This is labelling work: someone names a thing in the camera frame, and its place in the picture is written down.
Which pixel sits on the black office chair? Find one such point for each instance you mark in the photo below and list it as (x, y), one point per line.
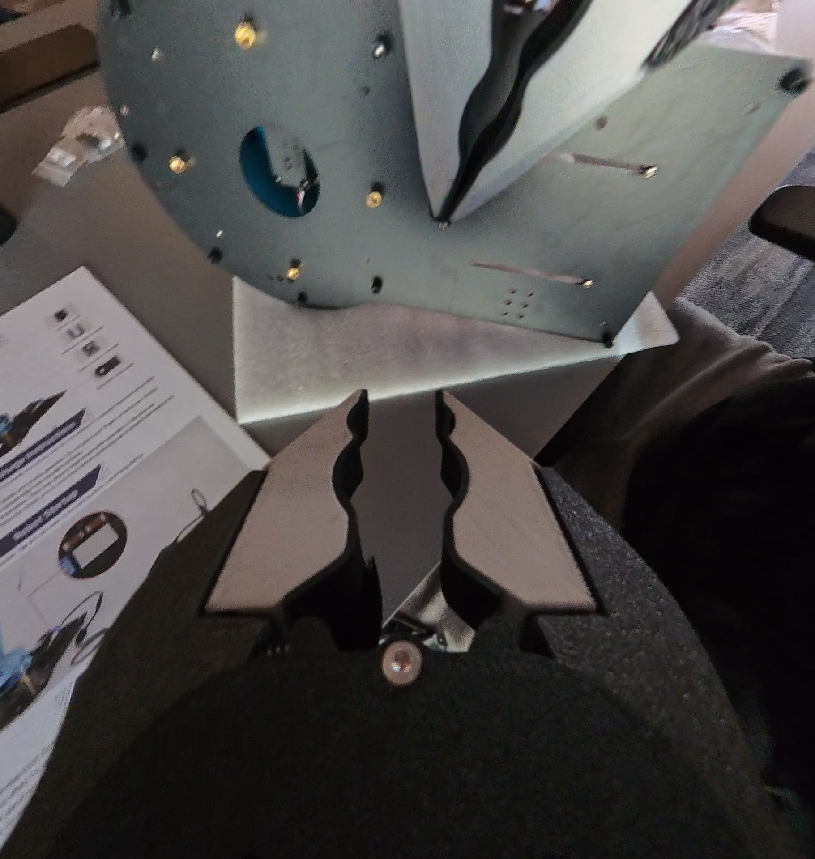
(796, 225)

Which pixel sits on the person's grey pants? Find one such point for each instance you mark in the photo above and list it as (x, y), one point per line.
(702, 376)

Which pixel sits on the printed instruction manual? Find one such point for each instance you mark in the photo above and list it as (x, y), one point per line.
(112, 416)

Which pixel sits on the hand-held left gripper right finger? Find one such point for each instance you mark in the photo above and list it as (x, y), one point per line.
(515, 530)

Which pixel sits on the clear bag with white parts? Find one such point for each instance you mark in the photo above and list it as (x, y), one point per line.
(78, 144)

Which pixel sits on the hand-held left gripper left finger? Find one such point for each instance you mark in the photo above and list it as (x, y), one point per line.
(286, 530)

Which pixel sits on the white foam sheet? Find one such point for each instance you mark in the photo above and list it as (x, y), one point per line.
(380, 362)

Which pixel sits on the person's black clothing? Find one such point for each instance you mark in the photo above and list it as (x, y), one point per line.
(749, 604)

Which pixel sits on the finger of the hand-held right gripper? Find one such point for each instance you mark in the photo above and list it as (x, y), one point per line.
(441, 80)
(582, 67)

